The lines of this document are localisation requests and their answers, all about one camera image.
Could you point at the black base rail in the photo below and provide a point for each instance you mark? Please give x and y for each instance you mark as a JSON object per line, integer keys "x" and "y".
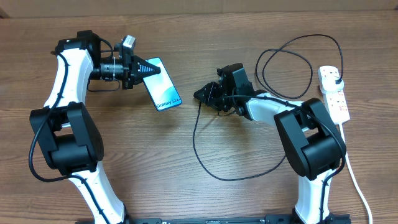
{"x": 211, "y": 220}

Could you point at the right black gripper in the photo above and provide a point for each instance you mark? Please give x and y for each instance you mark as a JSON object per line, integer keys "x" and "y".
{"x": 213, "y": 92}

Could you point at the white charger plug adapter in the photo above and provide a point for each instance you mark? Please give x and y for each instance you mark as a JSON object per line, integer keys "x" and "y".
{"x": 330, "y": 85}

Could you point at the white power strip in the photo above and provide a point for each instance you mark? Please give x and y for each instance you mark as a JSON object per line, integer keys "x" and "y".
{"x": 335, "y": 102}

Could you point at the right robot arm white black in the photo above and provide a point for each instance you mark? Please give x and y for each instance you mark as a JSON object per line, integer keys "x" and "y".
{"x": 312, "y": 144}

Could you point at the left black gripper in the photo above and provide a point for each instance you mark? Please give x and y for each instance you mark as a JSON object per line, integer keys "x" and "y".
{"x": 132, "y": 64}

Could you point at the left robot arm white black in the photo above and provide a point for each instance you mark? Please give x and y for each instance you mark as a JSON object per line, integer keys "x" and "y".
{"x": 67, "y": 145}

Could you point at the Samsung Galaxy smartphone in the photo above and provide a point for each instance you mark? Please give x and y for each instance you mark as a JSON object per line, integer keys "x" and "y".
{"x": 161, "y": 89}

